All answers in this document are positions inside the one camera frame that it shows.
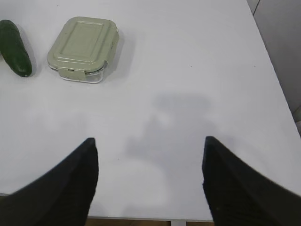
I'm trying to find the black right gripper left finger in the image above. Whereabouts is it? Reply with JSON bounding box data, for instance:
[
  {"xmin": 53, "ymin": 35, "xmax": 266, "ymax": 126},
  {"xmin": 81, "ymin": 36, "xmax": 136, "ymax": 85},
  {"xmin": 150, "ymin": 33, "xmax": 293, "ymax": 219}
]
[{"xmin": 0, "ymin": 138, "xmax": 98, "ymax": 226}]

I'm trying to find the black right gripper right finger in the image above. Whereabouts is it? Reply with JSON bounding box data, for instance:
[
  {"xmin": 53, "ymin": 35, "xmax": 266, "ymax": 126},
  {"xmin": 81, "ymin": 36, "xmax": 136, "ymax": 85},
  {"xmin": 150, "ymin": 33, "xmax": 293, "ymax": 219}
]
[{"xmin": 202, "ymin": 136, "xmax": 301, "ymax": 226}]

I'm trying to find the green cucumber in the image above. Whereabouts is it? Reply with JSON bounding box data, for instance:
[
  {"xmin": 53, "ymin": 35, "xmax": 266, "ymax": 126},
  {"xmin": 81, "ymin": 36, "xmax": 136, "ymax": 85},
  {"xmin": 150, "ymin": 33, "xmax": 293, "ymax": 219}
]
[{"xmin": 0, "ymin": 20, "xmax": 32, "ymax": 77}]

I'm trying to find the glass container with green lid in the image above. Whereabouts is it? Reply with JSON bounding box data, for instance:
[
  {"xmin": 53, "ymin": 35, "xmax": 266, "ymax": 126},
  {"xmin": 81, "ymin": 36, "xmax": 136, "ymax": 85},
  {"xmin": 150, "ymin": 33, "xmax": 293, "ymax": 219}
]
[{"xmin": 47, "ymin": 16, "xmax": 119, "ymax": 83}]

